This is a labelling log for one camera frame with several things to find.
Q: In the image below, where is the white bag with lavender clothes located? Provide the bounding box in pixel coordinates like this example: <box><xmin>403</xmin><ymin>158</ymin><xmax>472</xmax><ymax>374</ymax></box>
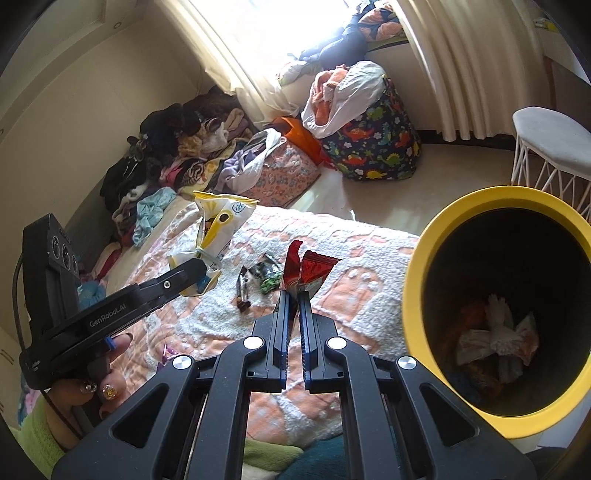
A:
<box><xmin>217</xmin><ymin>128</ymin><xmax>288</xmax><ymax>195</ymax></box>

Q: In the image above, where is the person's left forearm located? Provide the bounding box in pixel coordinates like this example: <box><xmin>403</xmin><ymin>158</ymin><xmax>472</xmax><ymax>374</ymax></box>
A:
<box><xmin>7</xmin><ymin>394</ymin><xmax>65</xmax><ymax>478</ymax></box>

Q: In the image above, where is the red snack wrapper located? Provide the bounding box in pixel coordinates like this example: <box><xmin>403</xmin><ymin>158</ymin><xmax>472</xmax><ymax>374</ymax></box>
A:
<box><xmin>281</xmin><ymin>240</ymin><xmax>342</xmax><ymax>297</ymax></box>

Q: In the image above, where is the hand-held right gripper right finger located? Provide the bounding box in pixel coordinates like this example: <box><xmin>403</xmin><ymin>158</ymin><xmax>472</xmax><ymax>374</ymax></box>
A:
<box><xmin>298</xmin><ymin>291</ymin><xmax>539</xmax><ymax>480</ymax></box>

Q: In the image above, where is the dinosaur print laundry basket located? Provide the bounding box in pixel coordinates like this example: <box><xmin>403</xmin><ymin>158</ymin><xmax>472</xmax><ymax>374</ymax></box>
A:
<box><xmin>318</xmin><ymin>78</ymin><xmax>422</xmax><ymax>182</ymax></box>

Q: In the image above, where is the heap of jackets and bedding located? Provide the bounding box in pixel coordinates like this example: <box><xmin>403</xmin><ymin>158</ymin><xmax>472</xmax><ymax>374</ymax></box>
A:
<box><xmin>277</xmin><ymin>0</ymin><xmax>411</xmax><ymax>86</ymax></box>

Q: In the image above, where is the white bag of orange clothes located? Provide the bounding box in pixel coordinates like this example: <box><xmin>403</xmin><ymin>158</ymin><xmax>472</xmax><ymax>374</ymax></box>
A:
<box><xmin>301</xmin><ymin>61</ymin><xmax>387</xmax><ymax>138</ymax></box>

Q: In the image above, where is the white pleated wrapper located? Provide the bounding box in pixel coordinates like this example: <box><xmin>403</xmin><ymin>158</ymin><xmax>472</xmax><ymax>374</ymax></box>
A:
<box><xmin>485</xmin><ymin>294</ymin><xmax>523</xmax><ymax>357</ymax></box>

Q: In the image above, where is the white stool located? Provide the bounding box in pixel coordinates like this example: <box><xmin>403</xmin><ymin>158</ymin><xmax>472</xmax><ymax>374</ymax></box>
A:
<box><xmin>510</xmin><ymin>107</ymin><xmax>591</xmax><ymax>195</ymax></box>

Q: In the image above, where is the person's left hand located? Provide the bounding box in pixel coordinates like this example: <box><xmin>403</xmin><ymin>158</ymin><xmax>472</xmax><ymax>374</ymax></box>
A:
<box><xmin>48</xmin><ymin>331</ymin><xmax>136</xmax><ymax>452</ymax></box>

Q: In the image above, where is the red cloth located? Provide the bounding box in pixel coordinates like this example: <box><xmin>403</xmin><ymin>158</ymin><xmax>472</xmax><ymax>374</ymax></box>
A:
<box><xmin>92</xmin><ymin>242</ymin><xmax>124</xmax><ymax>283</ymax></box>

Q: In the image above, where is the yellow snack packet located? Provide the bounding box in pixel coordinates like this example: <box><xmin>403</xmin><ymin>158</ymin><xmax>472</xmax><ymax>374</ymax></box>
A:
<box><xmin>167</xmin><ymin>190</ymin><xmax>258</xmax><ymax>297</ymax></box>

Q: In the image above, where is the green black snack wrapper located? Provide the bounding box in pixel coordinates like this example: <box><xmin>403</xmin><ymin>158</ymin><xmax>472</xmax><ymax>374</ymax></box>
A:
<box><xmin>252</xmin><ymin>253</ymin><xmax>283</xmax><ymax>295</ymax></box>

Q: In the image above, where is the cream curtain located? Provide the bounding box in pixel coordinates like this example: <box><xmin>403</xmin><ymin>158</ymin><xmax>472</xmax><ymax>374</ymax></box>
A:
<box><xmin>397</xmin><ymin>0</ymin><xmax>520</xmax><ymax>141</ymax></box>
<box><xmin>154</xmin><ymin>0</ymin><xmax>352</xmax><ymax>130</ymax></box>

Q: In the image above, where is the light blue cloth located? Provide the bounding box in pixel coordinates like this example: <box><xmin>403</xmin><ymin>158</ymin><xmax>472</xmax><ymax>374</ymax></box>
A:
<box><xmin>132</xmin><ymin>189</ymin><xmax>178</xmax><ymax>247</ymax></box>

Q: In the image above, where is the red plastic bag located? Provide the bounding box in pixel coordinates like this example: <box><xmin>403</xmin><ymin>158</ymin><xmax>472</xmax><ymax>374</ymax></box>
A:
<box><xmin>438</xmin><ymin>302</ymin><xmax>488</xmax><ymax>352</ymax></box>

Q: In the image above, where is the white desk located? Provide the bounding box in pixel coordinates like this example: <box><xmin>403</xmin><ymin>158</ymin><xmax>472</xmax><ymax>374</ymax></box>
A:
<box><xmin>531</xmin><ymin>14</ymin><xmax>591</xmax><ymax>88</ymax></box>

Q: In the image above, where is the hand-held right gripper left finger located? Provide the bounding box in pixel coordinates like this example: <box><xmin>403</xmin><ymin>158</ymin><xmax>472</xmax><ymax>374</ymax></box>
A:
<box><xmin>51</xmin><ymin>291</ymin><xmax>298</xmax><ymax>480</ymax></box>

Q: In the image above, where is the beige bed sheet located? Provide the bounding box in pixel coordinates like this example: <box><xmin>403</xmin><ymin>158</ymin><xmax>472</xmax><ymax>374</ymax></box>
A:
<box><xmin>104</xmin><ymin>198</ymin><xmax>197</xmax><ymax>280</ymax></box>

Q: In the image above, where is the teal cloth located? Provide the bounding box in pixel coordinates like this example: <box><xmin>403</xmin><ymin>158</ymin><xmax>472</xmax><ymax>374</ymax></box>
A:
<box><xmin>302</xmin><ymin>436</ymin><xmax>398</xmax><ymax>480</ymax></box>

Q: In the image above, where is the white plastic bag orange print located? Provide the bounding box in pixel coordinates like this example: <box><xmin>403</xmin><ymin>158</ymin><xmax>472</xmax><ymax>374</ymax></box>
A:
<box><xmin>455</xmin><ymin>313</ymin><xmax>540</xmax><ymax>366</ymax></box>

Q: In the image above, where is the green fleece clothing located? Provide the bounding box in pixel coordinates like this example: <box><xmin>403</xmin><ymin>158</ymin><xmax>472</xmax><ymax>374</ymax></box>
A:
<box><xmin>244</xmin><ymin>438</ymin><xmax>306</xmax><ymax>463</ymax></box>

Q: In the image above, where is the pink floral storage bag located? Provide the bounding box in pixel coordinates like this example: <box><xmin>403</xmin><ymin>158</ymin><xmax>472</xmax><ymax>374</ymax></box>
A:
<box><xmin>240</xmin><ymin>141</ymin><xmax>324</xmax><ymax>209</ymax></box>

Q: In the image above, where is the yellow rimmed waste bin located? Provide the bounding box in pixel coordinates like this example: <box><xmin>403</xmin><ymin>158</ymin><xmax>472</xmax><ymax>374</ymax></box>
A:
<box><xmin>401</xmin><ymin>185</ymin><xmax>591</xmax><ymax>439</ymax></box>

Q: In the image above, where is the peach printed blanket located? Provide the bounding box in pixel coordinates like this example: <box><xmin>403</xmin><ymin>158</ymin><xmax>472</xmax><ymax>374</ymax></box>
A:
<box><xmin>99</xmin><ymin>203</ymin><xmax>421</xmax><ymax>448</ymax></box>

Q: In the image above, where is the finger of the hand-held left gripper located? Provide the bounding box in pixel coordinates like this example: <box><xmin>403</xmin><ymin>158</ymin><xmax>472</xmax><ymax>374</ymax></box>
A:
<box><xmin>131</xmin><ymin>257</ymin><xmax>209</xmax><ymax>306</ymax></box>

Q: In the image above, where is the pile of clothes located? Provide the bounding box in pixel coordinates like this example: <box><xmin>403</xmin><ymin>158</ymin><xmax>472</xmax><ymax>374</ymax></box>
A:
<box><xmin>99</xmin><ymin>90</ymin><xmax>259</xmax><ymax>227</ymax></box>

